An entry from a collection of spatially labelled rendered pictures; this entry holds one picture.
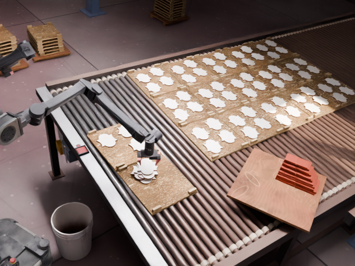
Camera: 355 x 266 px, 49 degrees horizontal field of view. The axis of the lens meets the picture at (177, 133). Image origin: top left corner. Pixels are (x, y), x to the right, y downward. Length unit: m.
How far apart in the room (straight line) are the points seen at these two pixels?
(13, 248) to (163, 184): 1.22
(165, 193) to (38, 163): 1.87
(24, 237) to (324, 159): 2.28
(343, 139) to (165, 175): 1.48
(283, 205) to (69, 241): 1.56
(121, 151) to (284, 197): 1.10
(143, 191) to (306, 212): 0.97
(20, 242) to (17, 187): 0.81
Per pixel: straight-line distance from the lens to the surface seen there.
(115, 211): 2.37
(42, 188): 3.79
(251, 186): 2.45
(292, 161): 2.48
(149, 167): 2.51
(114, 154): 2.66
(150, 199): 2.40
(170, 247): 2.23
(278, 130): 3.07
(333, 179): 2.93
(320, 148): 3.12
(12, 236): 3.20
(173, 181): 2.51
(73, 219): 3.28
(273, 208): 2.37
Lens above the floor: 2.76
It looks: 40 degrees down
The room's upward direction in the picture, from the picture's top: 7 degrees clockwise
